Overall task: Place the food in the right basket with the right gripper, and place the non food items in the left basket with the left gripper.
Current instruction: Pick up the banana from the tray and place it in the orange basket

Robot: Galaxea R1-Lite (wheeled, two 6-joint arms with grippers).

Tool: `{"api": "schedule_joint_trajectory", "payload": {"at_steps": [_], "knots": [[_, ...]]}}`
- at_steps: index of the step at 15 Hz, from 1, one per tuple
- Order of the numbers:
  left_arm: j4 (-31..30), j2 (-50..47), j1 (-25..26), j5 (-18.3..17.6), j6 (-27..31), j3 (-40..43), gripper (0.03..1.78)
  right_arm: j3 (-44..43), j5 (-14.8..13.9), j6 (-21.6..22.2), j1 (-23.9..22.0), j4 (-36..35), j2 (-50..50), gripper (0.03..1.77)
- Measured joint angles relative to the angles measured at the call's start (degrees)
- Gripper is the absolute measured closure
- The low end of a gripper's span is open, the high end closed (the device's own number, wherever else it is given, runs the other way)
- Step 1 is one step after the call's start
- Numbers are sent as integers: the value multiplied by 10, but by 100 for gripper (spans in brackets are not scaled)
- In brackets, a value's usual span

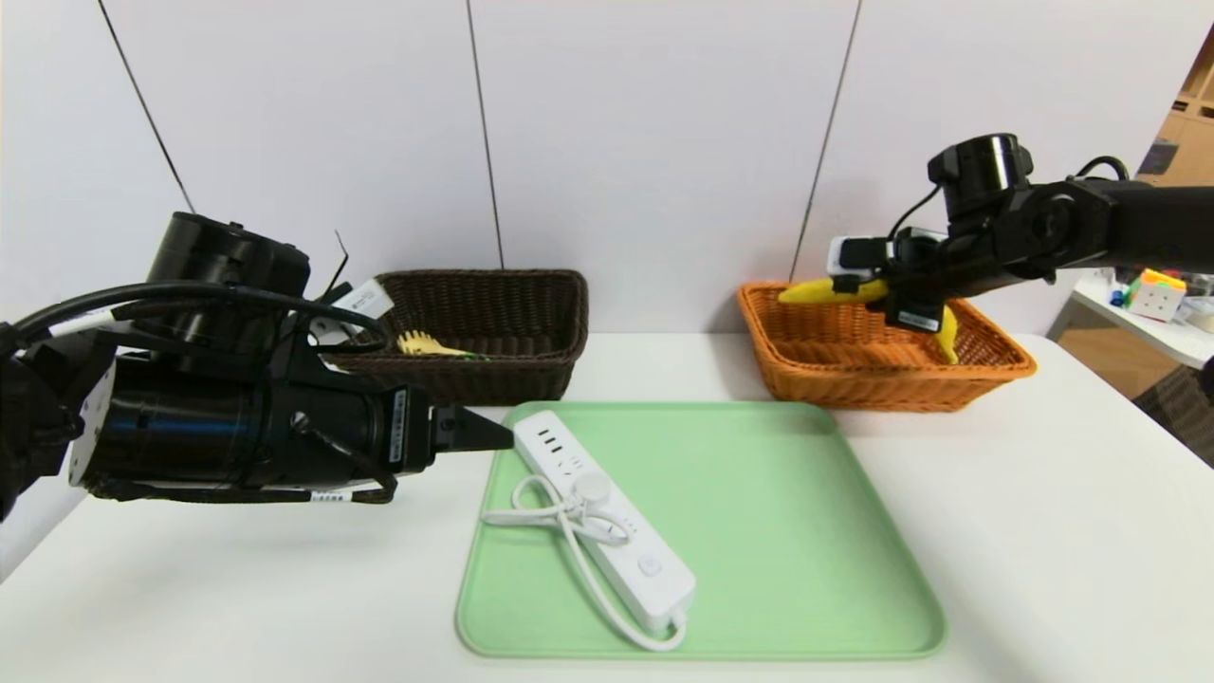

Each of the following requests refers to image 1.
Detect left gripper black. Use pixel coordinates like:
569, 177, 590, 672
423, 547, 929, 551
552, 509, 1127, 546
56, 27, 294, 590
266, 384, 515, 484

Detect pasta spoon with green handle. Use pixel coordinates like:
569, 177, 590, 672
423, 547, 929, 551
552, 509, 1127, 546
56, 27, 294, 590
396, 330, 487, 360

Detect white power strip with cable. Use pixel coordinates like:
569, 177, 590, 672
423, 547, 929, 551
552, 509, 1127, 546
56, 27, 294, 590
483, 410, 697, 654

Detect yellow banana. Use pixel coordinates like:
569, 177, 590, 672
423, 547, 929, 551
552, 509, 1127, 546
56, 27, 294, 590
778, 277, 962, 366

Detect dark brown wicker basket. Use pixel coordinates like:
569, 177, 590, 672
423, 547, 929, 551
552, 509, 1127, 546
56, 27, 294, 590
321, 270, 590, 408

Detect orange wicker basket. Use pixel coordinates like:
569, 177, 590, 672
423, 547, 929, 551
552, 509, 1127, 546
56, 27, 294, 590
738, 282, 1036, 414

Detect light green plastic tray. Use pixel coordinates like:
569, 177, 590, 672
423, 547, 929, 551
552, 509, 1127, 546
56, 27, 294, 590
456, 400, 947, 661

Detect colourful puzzle cube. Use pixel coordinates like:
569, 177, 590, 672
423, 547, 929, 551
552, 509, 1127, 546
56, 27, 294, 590
1124, 268, 1187, 323

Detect white side table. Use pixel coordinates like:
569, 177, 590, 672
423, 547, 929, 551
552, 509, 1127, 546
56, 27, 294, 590
1069, 270, 1214, 373

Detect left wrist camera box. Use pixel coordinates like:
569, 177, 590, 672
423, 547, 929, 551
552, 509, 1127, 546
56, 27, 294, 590
313, 278, 395, 343

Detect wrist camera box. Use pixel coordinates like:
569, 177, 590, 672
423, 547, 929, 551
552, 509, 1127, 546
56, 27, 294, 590
313, 278, 395, 343
828, 234, 894, 293

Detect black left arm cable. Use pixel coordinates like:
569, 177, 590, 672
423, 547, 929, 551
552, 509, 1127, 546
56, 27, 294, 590
0, 282, 390, 355

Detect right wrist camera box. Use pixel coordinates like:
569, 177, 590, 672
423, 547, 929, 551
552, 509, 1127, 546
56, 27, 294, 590
828, 234, 894, 293

